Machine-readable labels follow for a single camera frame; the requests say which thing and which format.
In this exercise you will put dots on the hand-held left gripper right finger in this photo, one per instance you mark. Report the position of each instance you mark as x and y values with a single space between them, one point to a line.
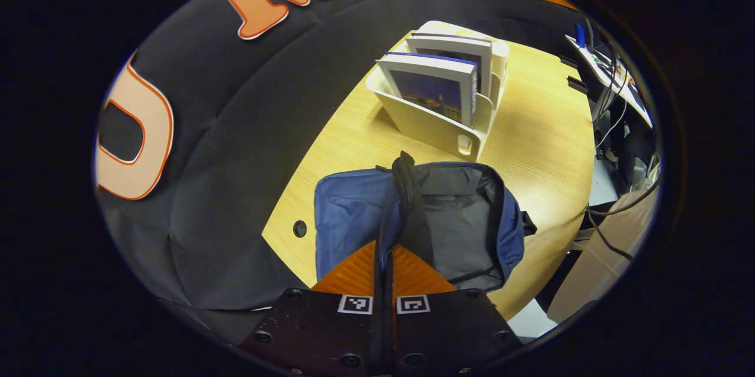
448 330

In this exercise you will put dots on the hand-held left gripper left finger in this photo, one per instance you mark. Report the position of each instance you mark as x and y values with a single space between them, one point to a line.
318 330

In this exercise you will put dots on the dark portrait cover book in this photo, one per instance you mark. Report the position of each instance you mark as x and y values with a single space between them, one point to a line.
472 49

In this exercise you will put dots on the blue schoolbag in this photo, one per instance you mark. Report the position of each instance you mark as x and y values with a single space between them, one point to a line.
348 212

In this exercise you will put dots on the blue cover book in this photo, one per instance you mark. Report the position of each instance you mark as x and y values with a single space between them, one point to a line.
433 91

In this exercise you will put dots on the white bookshelf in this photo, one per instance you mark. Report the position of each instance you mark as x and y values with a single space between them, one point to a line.
424 126

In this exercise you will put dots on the white side desk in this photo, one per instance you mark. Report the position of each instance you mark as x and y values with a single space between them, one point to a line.
613 79

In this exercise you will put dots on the beige furniture panel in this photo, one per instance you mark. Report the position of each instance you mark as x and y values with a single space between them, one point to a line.
596 271

